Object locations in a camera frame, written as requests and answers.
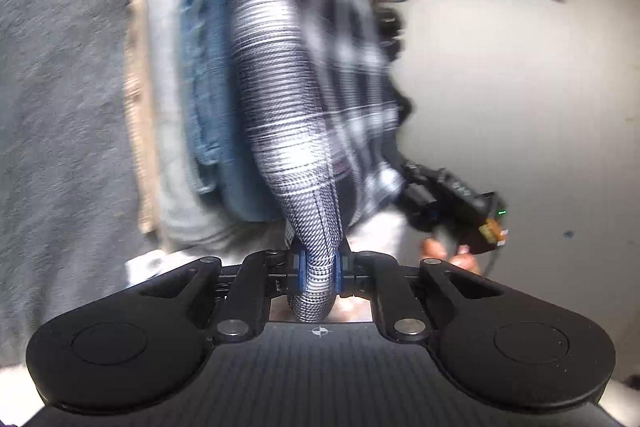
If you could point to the person right hand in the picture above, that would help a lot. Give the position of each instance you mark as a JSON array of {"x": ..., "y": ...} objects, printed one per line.
[{"x": 462, "y": 259}]

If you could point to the black shoes on floor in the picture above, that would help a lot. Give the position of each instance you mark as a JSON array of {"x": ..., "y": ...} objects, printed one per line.
[{"x": 390, "y": 27}]

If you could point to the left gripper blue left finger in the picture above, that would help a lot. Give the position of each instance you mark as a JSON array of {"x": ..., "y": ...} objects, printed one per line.
[{"x": 297, "y": 272}]

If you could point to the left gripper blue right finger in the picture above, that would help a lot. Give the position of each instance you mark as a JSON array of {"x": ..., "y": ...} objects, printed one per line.
[{"x": 343, "y": 272}]

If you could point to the grey bed blanket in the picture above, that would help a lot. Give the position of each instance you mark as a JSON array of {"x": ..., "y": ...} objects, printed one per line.
[{"x": 69, "y": 199}]

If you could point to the folded grey garment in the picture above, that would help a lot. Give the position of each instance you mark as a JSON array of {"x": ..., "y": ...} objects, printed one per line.
[{"x": 171, "y": 210}]

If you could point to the black white plaid pants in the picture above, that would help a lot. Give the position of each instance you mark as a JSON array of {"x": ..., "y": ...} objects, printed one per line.
[{"x": 319, "y": 111}]

